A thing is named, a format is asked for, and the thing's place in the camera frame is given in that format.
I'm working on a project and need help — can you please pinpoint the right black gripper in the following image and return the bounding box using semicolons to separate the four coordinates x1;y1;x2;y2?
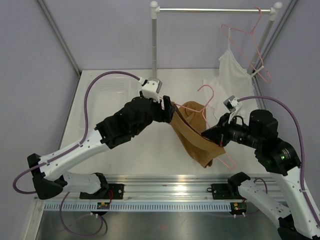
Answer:
202;112;262;148

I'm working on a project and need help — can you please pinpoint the pink wire hanger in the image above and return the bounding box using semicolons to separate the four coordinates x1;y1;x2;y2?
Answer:
221;6;277;84
172;84;236;170

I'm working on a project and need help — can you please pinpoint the brown tank top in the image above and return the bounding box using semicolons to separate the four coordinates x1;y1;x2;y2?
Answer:
170;101;226;168

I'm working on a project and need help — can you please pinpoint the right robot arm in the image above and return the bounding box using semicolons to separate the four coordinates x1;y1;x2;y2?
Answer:
201;109;320;240

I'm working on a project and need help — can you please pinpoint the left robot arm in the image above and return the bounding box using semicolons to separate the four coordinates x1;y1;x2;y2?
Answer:
27;96;176;200

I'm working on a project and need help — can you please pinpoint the white camisole top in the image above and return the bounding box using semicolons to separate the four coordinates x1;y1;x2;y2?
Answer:
203;29;254;120

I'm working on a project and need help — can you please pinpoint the clear plastic basket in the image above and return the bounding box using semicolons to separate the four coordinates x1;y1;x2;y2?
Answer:
87;74;141;129

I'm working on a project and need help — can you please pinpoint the white metal clothes rack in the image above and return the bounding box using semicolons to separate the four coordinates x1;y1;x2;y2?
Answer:
150;1;283;78

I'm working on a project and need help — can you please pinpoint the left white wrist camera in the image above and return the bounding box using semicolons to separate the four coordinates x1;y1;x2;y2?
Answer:
138;77;163;103

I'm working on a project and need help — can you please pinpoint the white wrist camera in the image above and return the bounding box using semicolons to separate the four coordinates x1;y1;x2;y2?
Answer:
223;95;246;123
138;77;163;103

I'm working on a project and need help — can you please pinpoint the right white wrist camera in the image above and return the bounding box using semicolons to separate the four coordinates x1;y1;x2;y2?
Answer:
223;95;246;123

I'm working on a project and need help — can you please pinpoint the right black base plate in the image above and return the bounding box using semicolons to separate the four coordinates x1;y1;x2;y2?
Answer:
206;183;243;200

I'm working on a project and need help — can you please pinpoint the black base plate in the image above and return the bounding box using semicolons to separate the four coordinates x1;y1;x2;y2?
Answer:
206;183;243;200
79;183;125;200

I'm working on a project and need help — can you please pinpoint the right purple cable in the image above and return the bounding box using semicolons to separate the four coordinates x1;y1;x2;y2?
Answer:
237;96;320;226

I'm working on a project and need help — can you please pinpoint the aluminium mounting rail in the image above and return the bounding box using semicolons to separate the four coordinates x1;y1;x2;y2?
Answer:
32;172;229;202

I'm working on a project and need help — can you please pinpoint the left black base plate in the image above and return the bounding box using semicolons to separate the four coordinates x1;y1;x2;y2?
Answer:
79;183;125;200

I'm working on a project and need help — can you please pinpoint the white slotted cable duct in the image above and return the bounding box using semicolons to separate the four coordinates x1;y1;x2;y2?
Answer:
44;201;231;212

